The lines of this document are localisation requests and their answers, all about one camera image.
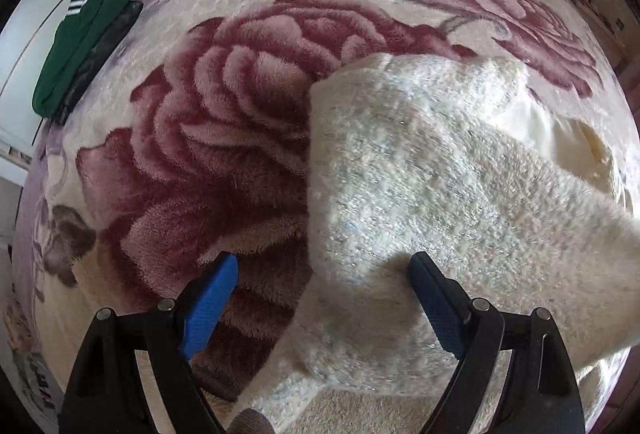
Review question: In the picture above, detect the green garment with white stripes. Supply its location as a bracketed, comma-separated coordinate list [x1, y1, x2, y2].
[31, 0, 136, 117]

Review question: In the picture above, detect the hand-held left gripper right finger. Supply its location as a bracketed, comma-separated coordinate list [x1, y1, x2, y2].
[406, 251, 586, 434]

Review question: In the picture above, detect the white fluffy towel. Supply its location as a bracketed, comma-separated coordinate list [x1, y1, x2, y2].
[235, 53, 640, 434]

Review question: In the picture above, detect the floral plush blanket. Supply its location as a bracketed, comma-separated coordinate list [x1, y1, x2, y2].
[10, 0, 640, 434]

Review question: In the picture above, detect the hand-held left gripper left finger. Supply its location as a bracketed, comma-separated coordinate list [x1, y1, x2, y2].
[59, 252, 240, 434]

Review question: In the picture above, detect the white wardrobe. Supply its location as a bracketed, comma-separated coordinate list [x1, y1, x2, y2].
[0, 0, 118, 160]

